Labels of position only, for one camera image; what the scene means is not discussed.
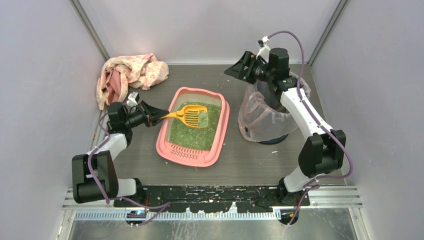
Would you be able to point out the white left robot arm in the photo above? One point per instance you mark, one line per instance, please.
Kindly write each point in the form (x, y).
(94, 177)

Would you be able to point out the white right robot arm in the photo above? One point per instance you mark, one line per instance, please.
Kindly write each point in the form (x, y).
(322, 152)

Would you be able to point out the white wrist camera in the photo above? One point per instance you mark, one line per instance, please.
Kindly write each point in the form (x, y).
(133, 99)
(264, 49)

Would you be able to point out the pink plastic trash bag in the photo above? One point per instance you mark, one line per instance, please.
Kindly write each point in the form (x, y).
(261, 113)

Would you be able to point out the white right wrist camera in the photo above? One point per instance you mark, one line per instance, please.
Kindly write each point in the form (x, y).
(264, 49)

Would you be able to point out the aluminium front rail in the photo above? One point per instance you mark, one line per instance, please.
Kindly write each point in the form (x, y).
(335, 212)

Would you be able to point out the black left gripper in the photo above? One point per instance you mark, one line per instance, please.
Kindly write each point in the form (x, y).
(145, 113)

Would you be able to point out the dark round trash bin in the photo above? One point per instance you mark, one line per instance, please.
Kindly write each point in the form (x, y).
(271, 139)

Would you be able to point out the orange litter scoop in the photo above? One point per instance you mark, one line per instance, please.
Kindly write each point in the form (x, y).
(192, 116)

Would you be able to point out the green cat litter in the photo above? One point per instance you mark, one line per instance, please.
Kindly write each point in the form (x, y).
(196, 138)

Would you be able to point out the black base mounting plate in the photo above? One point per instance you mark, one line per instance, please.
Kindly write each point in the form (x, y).
(220, 198)

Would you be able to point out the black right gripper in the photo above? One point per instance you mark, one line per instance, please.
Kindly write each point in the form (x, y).
(248, 66)

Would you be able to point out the pink floral cloth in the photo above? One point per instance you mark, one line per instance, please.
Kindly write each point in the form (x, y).
(120, 73)

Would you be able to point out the pink litter box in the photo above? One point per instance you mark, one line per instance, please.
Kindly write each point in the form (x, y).
(188, 156)

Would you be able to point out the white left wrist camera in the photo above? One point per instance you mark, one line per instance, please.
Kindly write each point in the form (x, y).
(133, 99)

